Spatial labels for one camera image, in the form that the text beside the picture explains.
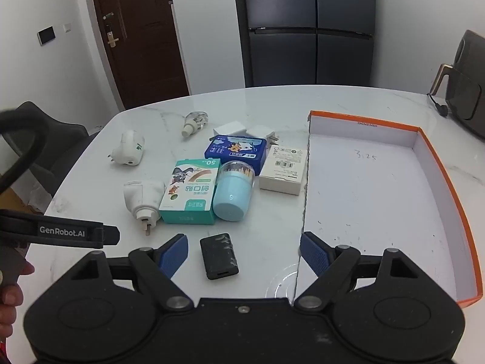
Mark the dark grey chair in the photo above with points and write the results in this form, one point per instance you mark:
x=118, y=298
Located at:
x=57, y=129

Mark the brown cardboard carton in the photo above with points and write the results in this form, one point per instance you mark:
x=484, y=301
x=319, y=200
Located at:
x=26, y=203

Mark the white plug-in heater green print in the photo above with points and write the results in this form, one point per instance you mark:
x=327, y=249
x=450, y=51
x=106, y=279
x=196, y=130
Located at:
x=127, y=148

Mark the black wall panel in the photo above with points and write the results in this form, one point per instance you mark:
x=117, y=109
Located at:
x=47, y=35

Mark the black power plug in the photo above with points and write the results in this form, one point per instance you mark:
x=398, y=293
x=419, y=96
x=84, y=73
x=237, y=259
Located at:
x=440, y=108

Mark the white charger with prongs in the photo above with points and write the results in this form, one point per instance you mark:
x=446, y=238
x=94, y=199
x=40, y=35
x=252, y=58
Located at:
x=259, y=132

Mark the dark grey air fryer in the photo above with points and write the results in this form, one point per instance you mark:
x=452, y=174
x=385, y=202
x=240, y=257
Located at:
x=466, y=91

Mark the white block charger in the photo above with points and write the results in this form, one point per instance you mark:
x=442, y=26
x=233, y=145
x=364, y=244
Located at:
x=229, y=128

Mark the person's left hand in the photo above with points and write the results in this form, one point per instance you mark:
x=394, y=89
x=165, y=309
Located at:
x=10, y=299

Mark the clear liquid refill bottle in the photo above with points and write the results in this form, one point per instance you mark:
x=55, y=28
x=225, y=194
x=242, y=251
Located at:
x=195, y=121

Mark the brown wooden door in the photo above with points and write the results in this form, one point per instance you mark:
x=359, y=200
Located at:
x=144, y=26

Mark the dark grey refrigerator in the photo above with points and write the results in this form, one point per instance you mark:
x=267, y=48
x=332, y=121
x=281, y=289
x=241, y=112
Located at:
x=303, y=26

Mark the black charger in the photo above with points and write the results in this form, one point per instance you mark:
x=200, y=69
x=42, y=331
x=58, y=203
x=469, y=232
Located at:
x=219, y=256

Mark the blue plastic case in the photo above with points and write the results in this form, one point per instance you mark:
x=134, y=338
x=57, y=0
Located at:
x=237, y=151

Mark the green bandage box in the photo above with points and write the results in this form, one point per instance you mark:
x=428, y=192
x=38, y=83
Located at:
x=187, y=193

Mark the orange and white cardboard box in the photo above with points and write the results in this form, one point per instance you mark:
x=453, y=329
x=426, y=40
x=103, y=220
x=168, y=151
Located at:
x=379, y=197

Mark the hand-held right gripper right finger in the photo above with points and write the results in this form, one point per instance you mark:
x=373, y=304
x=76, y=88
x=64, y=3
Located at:
x=313, y=254

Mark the brass door lock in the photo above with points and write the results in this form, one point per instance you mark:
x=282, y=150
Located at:
x=111, y=32

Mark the light blue toothpick jar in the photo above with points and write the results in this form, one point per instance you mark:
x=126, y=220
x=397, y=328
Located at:
x=232, y=197

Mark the white labelled small box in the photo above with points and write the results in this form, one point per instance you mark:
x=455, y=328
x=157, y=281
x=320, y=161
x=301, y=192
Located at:
x=282, y=170

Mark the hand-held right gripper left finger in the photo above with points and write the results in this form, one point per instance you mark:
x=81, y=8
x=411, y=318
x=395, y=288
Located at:
x=175, y=254

